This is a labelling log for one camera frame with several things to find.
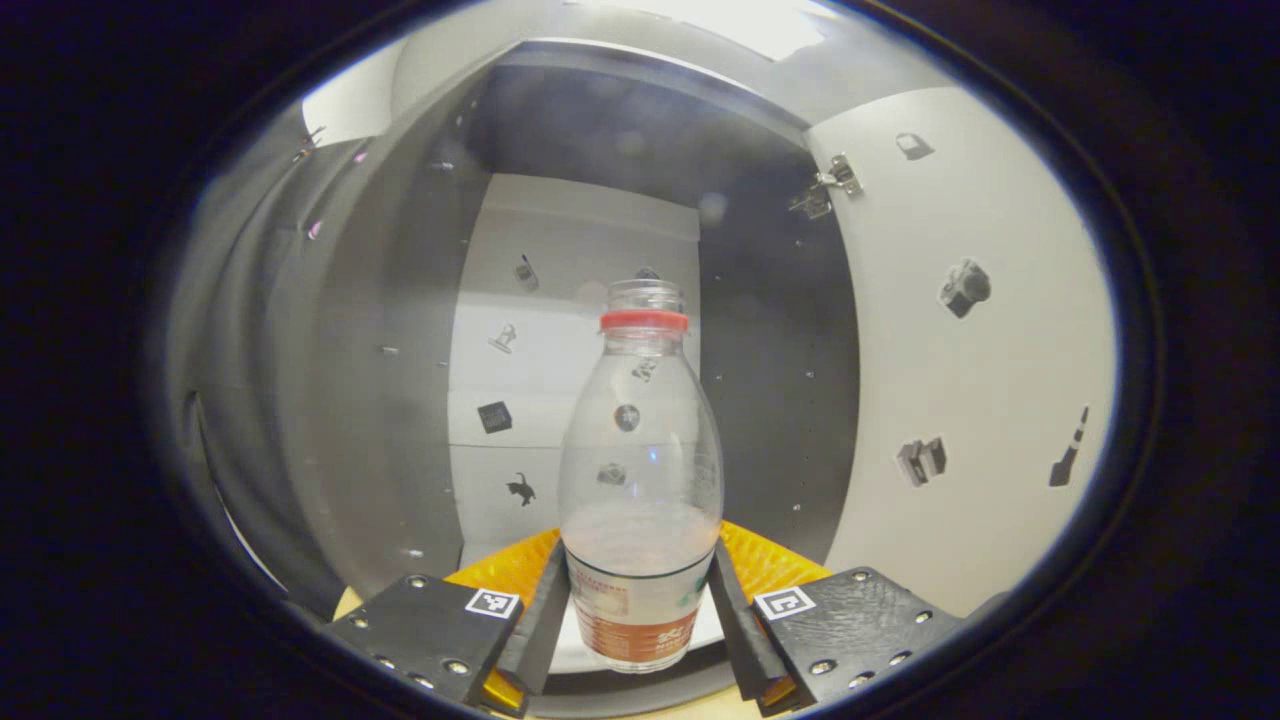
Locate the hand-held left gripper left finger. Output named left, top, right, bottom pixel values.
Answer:
left=322, top=528, right=573, bottom=716

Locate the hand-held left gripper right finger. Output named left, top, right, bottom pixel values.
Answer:
left=708, top=520, right=963, bottom=716

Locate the clear plastic bottle red cap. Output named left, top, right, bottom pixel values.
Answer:
left=558, top=278, right=724, bottom=674

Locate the metal cabinet hinge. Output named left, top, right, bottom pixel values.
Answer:
left=788, top=152, right=864, bottom=221

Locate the dark grey cabinet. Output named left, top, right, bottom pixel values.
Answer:
left=255, top=38, right=866, bottom=719

